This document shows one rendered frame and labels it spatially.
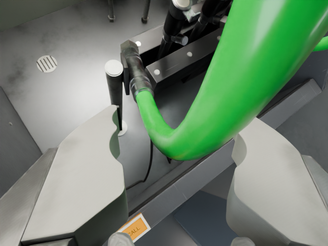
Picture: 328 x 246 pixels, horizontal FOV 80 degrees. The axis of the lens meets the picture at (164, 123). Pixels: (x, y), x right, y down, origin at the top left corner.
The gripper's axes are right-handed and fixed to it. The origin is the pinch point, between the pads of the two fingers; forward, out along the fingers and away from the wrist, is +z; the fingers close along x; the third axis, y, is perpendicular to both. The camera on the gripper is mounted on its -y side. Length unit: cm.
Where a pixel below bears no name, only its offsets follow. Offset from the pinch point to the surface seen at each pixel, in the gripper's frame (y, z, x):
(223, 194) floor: 108, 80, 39
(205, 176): 22.9, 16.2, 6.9
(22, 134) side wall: 17.7, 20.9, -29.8
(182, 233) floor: 120, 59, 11
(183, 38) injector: -0.7, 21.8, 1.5
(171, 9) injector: -4.6, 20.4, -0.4
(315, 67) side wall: 7, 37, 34
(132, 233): 26.6, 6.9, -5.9
